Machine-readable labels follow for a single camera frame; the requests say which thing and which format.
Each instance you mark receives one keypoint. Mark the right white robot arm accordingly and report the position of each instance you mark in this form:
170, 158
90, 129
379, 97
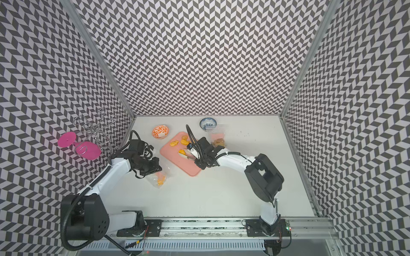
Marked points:
264, 178

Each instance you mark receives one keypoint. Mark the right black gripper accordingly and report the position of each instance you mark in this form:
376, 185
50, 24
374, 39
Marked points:
202, 165

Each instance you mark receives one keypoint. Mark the pink round disc lower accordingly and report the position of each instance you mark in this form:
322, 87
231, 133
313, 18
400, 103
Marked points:
87, 150

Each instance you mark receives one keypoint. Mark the pink round disc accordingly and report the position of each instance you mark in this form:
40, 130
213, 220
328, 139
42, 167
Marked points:
87, 150
67, 139

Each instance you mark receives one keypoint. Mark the blue patterned small bowl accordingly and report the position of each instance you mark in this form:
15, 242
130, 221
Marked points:
208, 124

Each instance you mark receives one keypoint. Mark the pink plastic tray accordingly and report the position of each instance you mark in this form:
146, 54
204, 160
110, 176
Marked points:
176, 152

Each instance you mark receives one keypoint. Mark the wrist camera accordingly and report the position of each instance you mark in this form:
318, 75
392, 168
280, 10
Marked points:
191, 148
148, 151

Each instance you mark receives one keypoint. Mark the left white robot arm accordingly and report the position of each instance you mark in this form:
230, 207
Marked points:
84, 218

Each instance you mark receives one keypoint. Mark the metal base rail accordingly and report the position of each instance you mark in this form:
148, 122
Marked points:
219, 234

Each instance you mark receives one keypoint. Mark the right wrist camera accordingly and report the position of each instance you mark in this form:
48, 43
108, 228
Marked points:
191, 148

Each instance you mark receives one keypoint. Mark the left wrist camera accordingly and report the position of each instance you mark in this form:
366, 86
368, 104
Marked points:
148, 151

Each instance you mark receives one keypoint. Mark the clear resealable bag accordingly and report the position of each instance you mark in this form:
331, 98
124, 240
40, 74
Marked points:
217, 136
152, 179

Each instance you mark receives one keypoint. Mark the wire spiral stand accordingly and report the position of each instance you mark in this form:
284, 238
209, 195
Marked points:
98, 132

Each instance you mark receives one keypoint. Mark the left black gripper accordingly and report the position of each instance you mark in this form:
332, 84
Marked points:
155, 168

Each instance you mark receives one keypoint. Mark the pink round disc upper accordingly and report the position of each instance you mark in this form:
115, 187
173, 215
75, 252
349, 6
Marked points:
67, 139

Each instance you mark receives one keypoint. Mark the orange patterned small bowl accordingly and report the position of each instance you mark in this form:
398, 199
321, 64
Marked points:
160, 131

